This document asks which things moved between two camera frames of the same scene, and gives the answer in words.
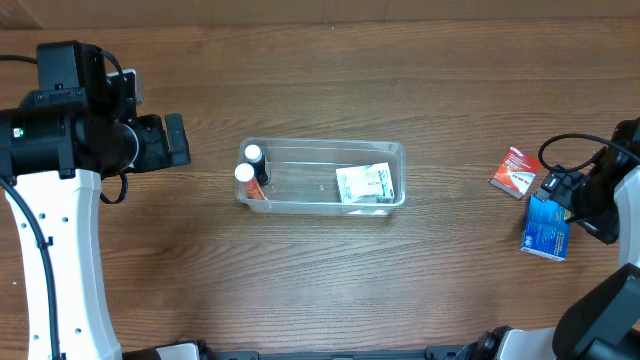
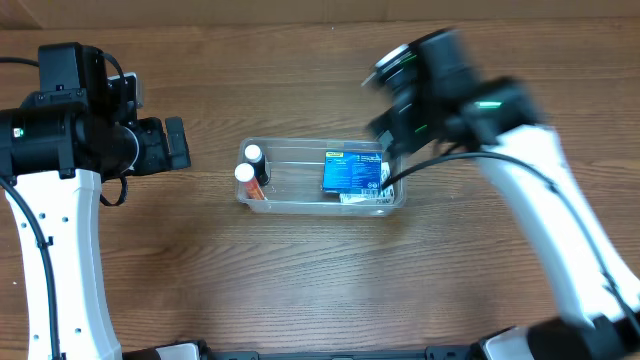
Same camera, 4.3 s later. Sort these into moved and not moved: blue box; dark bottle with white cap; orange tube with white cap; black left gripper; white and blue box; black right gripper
Moved: blue box; black right gripper
Not moved: white and blue box; orange tube with white cap; dark bottle with white cap; black left gripper
